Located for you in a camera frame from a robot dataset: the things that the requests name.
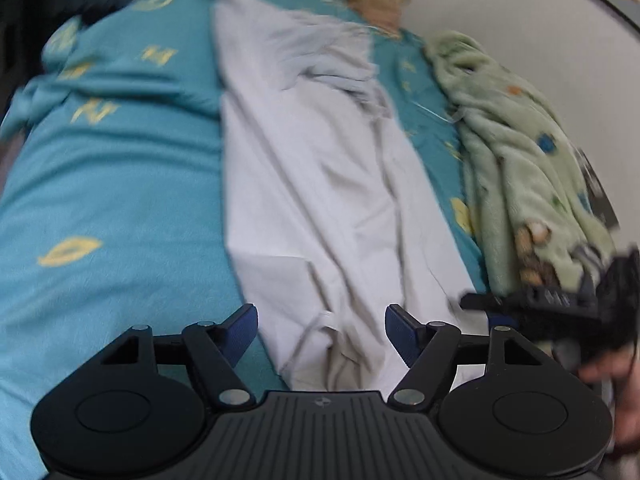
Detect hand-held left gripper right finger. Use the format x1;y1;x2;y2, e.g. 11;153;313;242
384;304;551;413

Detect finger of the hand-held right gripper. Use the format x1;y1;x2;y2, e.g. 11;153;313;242
459;291;507;327

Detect teal patterned bed sheet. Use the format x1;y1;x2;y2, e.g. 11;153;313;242
0;0;493;480

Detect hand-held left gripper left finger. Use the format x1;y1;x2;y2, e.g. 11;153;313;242
92;303;260;413

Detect white charging cable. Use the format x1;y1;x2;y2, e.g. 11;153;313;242
414;101;468;125

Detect green fleece printed blanket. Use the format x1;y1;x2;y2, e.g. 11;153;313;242
424;30;623;313

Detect person's right hand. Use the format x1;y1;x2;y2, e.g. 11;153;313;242
575;344;640;457

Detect white t-shirt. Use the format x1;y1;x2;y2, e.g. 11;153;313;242
211;0;490;392

